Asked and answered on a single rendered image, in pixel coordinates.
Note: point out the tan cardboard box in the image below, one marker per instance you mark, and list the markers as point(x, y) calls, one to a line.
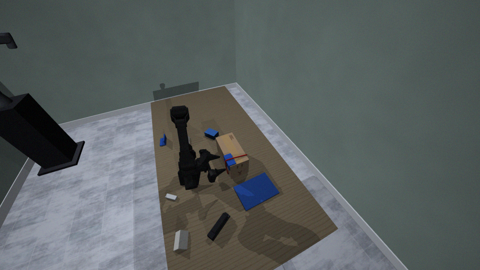
point(227, 144)

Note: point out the blue l-shaped bracket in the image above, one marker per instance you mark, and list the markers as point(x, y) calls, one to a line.
point(163, 141)

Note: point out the blue block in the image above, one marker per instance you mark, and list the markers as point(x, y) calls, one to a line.
point(210, 133)

